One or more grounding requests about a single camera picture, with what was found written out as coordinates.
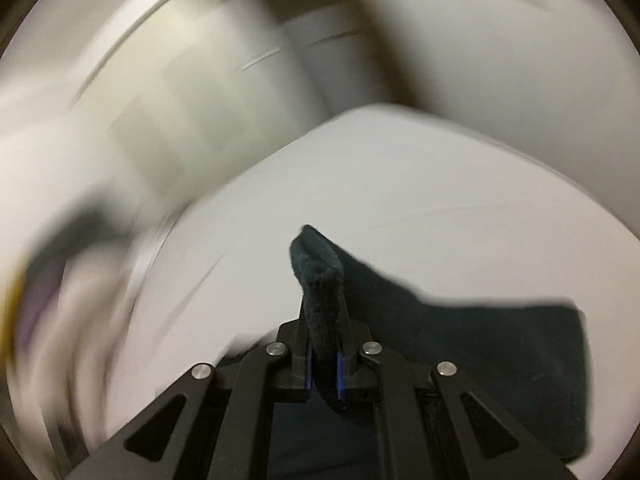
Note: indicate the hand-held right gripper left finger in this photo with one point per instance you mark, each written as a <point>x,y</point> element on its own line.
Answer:
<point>308,370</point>

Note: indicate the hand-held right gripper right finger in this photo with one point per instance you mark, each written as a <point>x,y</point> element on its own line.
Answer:
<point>341,372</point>

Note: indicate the dark green fleece cloth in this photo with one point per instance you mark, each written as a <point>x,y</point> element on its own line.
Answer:
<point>475,350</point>

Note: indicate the white bed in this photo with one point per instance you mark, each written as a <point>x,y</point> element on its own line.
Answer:
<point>400,185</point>

